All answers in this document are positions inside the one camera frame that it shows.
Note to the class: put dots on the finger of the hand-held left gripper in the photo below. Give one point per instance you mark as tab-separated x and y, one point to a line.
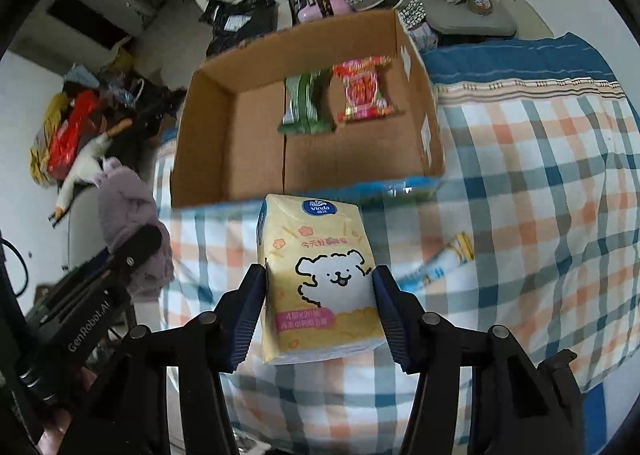
135	246

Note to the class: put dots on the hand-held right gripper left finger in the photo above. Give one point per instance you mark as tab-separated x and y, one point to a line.
248	313

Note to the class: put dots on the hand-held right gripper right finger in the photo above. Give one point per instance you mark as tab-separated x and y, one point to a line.
395	317

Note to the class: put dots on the yellow tissue pack with dog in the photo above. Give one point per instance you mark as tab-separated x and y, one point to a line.
320	280

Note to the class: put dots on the brown cardboard box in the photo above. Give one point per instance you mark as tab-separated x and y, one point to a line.
250	135

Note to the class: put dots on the green striped packet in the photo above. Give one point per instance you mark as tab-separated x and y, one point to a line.
306	104

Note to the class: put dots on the red patterned packet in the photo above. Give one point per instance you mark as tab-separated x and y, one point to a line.
363	90

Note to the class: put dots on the purple fluffy garment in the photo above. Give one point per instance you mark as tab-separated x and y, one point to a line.
135	220

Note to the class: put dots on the blue and white tissue packet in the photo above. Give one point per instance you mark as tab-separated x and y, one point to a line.
442	260

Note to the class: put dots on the white plush toy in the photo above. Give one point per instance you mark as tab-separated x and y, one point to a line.
82	174

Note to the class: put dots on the red plastic bag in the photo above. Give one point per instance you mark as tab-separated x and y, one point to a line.
70	132

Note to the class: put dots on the plaid bed sheet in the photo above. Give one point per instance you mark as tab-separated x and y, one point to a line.
525	175

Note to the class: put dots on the black plastic bag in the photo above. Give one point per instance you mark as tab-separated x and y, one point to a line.
240	17

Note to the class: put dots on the pink suitcase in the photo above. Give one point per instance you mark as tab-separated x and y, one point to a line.
320	1

